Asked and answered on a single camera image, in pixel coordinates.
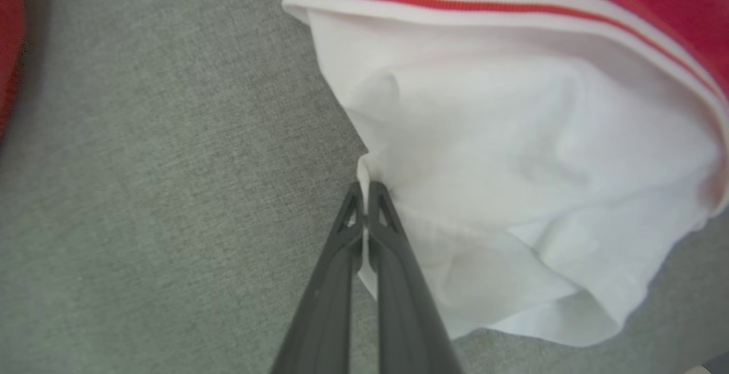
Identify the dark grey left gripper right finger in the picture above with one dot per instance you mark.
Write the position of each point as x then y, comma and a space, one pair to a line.
404, 317

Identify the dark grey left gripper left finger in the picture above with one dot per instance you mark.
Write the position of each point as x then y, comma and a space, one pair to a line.
330, 305

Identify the red numbered jersey white trim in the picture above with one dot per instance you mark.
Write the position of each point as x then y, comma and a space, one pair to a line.
512, 135

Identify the red shorts white trim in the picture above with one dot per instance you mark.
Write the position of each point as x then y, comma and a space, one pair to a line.
8, 32

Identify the grey fabric sofa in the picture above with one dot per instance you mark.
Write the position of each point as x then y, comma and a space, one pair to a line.
171, 192

